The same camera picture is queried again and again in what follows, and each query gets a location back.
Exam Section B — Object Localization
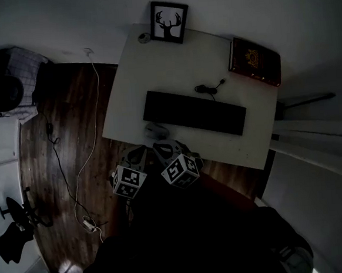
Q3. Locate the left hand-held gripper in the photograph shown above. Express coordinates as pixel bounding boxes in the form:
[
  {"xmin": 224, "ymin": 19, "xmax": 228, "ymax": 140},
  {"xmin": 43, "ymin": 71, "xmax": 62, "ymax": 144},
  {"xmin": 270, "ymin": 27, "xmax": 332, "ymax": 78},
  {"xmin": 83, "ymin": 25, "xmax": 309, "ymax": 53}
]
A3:
[{"xmin": 109, "ymin": 144, "xmax": 152, "ymax": 201}]

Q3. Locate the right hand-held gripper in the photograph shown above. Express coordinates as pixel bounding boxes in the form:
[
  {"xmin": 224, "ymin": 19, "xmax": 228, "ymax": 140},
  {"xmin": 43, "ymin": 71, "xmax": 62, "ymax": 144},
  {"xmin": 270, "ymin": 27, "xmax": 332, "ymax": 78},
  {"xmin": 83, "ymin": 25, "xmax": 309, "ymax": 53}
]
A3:
[{"xmin": 152, "ymin": 136, "xmax": 206, "ymax": 192}]

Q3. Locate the grey computer mouse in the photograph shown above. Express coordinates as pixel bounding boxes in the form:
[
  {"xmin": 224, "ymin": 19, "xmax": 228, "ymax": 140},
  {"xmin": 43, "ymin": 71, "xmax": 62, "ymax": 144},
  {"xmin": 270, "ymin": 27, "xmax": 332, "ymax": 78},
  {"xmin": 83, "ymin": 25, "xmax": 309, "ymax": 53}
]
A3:
[{"xmin": 144, "ymin": 121, "xmax": 170, "ymax": 140}]

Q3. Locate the black keyboard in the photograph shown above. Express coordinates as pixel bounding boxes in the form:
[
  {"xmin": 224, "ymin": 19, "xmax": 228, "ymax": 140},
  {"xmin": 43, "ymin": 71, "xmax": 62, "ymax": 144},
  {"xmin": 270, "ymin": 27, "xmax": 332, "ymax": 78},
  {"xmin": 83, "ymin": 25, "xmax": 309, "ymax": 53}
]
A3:
[{"xmin": 140, "ymin": 82, "xmax": 249, "ymax": 144}]

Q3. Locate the white power strip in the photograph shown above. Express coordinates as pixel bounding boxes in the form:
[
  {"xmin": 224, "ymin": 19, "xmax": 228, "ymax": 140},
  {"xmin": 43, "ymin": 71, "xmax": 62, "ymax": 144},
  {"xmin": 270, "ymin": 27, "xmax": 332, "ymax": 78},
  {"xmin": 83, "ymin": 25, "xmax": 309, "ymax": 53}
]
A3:
[{"xmin": 82, "ymin": 215, "xmax": 98, "ymax": 233}]

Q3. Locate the person's dark clothing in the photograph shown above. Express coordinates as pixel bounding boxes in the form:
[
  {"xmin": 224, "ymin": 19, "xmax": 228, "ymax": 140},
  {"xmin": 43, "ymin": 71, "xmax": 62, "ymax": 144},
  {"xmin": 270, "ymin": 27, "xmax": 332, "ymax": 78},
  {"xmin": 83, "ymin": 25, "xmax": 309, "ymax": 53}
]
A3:
[{"xmin": 69, "ymin": 157, "xmax": 316, "ymax": 273}]

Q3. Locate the white desk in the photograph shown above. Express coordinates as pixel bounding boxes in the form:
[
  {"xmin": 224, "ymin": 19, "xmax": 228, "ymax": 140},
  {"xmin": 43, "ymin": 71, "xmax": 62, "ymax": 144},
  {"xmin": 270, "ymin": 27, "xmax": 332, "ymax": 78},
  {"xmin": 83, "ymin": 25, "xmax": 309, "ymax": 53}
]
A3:
[{"xmin": 93, "ymin": 12, "xmax": 286, "ymax": 183}]

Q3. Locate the black office chair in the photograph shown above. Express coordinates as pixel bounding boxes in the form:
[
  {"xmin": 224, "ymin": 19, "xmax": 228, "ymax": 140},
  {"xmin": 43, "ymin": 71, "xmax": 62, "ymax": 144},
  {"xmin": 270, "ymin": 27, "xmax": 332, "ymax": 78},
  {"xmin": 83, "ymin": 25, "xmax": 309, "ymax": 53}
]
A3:
[{"xmin": 0, "ymin": 185, "xmax": 54, "ymax": 232}]

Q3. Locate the dark red hardcover book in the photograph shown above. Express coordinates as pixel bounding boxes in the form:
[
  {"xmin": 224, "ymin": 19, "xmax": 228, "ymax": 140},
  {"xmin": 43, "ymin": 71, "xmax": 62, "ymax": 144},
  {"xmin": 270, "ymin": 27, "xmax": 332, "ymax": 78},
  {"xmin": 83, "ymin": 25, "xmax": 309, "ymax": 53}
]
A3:
[{"xmin": 225, "ymin": 33, "xmax": 283, "ymax": 91}]

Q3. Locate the black garment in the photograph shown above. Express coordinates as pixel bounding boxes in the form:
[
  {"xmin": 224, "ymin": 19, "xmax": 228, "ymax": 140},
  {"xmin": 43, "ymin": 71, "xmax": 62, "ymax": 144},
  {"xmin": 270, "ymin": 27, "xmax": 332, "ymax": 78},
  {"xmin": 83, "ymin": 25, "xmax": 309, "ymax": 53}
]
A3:
[{"xmin": 0, "ymin": 220, "xmax": 36, "ymax": 265}]

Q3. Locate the checkered cloth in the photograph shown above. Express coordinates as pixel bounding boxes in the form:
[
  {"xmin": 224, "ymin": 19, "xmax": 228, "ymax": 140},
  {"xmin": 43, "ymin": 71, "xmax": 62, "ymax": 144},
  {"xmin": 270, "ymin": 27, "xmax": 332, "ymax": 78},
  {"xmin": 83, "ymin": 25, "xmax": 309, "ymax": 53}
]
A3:
[{"xmin": 3, "ymin": 44, "xmax": 54, "ymax": 126}]

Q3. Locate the framed deer silhouette picture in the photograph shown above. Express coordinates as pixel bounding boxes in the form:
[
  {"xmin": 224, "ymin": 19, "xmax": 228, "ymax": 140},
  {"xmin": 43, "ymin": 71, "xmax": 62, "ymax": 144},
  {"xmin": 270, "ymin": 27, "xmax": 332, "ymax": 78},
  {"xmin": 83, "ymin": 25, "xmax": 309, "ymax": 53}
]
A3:
[{"xmin": 147, "ymin": 0, "xmax": 192, "ymax": 47}]

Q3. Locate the person's grey shoe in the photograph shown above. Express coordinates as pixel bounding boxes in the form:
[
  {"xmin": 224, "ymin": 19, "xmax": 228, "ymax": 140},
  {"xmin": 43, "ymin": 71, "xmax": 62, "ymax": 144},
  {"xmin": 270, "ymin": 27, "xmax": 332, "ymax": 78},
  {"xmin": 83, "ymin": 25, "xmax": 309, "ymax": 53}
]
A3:
[{"xmin": 275, "ymin": 244, "xmax": 316, "ymax": 273}]

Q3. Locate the black bag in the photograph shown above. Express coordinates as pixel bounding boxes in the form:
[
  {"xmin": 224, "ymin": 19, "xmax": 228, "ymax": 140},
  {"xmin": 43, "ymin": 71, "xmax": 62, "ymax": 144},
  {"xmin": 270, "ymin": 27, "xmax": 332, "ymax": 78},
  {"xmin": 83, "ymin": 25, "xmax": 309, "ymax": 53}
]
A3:
[{"xmin": 0, "ymin": 46, "xmax": 27, "ymax": 117}]

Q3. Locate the white power cable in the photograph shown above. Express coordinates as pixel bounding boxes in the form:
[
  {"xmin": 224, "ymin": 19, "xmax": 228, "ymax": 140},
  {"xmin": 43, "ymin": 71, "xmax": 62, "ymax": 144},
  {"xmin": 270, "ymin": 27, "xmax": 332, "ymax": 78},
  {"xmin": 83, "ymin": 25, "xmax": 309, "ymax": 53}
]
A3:
[{"xmin": 62, "ymin": 52, "xmax": 113, "ymax": 245}]

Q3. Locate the black power cable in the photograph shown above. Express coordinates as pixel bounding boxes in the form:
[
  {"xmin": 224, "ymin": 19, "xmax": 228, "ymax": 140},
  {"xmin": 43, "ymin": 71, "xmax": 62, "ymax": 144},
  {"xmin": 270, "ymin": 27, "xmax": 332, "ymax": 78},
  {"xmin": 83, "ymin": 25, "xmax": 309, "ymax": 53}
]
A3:
[{"xmin": 38, "ymin": 107, "xmax": 92, "ymax": 223}]

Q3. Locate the black keyboard cable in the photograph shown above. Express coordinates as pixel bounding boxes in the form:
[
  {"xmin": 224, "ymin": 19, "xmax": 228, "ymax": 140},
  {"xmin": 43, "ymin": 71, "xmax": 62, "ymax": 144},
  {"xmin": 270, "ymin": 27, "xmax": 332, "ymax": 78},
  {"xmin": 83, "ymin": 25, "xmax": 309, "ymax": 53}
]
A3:
[{"xmin": 194, "ymin": 79, "xmax": 227, "ymax": 103}]

